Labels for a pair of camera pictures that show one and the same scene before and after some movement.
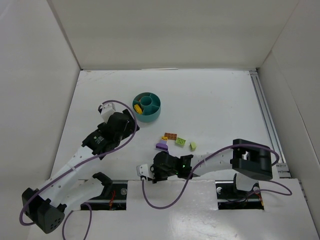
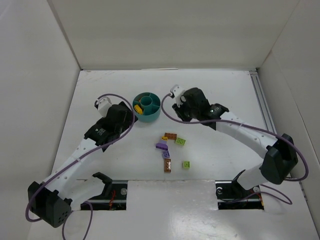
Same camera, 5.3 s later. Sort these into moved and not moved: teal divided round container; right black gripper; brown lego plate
Moved: right black gripper
Not moved: teal divided round container; brown lego plate
